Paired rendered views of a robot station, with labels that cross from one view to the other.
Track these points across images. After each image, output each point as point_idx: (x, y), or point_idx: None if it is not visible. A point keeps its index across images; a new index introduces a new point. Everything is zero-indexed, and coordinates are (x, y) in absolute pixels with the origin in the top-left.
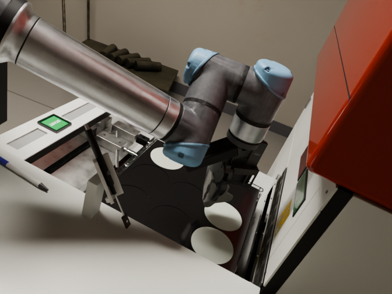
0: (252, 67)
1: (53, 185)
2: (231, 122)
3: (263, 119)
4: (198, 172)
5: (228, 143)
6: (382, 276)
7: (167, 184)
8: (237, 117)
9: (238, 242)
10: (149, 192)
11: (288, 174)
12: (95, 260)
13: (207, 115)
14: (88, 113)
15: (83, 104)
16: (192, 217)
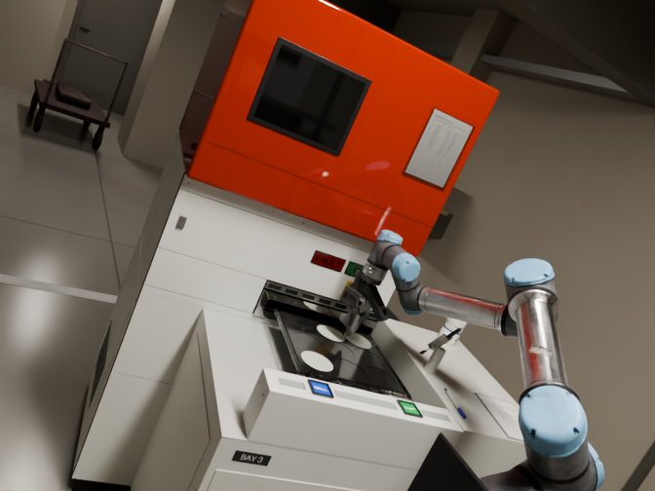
0: (397, 244)
1: (439, 389)
2: (382, 277)
3: None
4: (308, 343)
5: (373, 287)
6: None
7: (343, 359)
8: (387, 271)
9: (341, 328)
10: (363, 367)
11: (291, 280)
12: (440, 364)
13: None
14: (370, 396)
15: (366, 403)
16: (352, 347)
